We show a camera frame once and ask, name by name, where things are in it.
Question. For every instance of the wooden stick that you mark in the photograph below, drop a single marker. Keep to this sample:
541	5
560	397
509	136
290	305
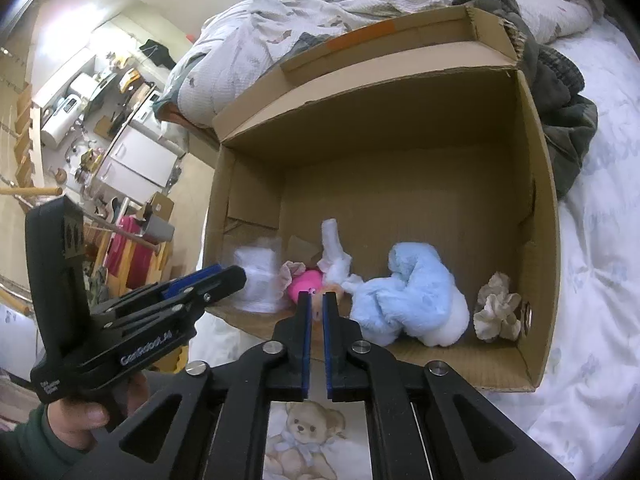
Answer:
30	191

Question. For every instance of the grey storage box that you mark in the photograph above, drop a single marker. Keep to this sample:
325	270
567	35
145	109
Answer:
159	225

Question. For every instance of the paper towel roll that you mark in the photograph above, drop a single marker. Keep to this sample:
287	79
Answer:
56	130

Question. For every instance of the cluttered wall shelf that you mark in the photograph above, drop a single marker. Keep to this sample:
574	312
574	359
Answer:
105	90

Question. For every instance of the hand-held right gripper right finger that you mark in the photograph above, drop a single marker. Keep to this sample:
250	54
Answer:
330	345

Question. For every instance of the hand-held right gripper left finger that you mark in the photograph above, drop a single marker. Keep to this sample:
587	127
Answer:
303	340

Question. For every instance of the crumpled beige printed quilt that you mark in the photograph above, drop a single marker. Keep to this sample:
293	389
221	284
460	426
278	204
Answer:
240	45

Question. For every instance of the white fluffy cloth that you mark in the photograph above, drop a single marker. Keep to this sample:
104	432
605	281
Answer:
337	260

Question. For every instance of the clear plastic bag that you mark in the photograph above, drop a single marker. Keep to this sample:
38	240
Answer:
256	277

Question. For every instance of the person's green sleeved left forearm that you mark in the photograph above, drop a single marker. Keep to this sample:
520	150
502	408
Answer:
30	450

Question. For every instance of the light blue plush toy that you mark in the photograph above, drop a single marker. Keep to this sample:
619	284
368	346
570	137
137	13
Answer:
415	290

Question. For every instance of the dark camouflage blanket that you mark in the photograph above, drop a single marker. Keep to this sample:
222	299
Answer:
560	110

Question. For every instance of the cream ruffled cloth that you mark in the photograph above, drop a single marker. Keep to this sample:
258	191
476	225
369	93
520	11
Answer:
292	275

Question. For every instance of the white kitchen cabinets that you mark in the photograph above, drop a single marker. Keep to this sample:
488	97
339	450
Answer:
137	160

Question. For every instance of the wooden bed footboard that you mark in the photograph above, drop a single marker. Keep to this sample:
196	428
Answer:
200	145

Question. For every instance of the small peach plush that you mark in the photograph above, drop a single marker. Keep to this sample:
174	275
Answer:
318	307

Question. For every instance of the pink cloth on rack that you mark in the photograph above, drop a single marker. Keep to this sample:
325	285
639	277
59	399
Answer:
127	250

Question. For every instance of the person's left hand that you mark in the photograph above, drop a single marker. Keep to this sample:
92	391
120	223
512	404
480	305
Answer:
80	417

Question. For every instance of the black hanging garment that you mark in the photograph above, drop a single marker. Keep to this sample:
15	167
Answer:
157	52

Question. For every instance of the beige ruffled scrunchie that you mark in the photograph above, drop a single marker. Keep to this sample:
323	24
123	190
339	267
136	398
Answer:
497	307

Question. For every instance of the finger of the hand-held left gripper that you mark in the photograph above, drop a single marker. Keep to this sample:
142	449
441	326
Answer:
200	290
192	277

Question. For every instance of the cardboard box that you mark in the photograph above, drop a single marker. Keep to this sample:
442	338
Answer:
400	185

